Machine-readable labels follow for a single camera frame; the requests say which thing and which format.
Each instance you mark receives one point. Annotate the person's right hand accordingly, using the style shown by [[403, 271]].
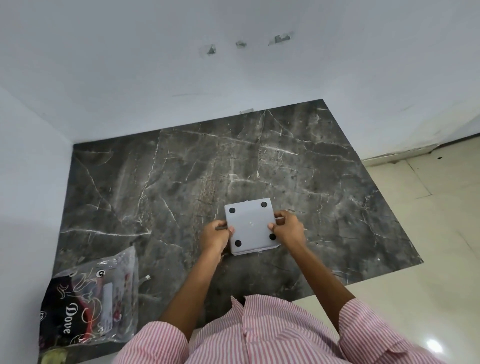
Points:
[[290, 231]]

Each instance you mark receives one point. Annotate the person's left hand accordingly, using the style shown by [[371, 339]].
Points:
[[213, 240]]

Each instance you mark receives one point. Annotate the person's right thumb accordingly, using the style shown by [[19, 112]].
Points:
[[273, 227]]

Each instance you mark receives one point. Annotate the person's left thumb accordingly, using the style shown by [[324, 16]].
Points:
[[229, 231]]

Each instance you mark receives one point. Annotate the grey square device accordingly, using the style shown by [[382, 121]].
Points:
[[250, 225]]

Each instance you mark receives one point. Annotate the person's right forearm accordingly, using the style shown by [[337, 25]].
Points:
[[318, 277]]

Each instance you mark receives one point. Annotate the person's left forearm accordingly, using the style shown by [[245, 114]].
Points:
[[195, 288]]

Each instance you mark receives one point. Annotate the small metal piece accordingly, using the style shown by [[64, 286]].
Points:
[[146, 279]]

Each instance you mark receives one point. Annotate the red white striped shirt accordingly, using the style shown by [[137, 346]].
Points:
[[270, 333]]

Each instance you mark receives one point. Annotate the clear plastic bag, black print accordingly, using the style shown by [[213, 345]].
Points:
[[88, 300]]

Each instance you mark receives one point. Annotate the yellow object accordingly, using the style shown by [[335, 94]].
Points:
[[54, 356]]

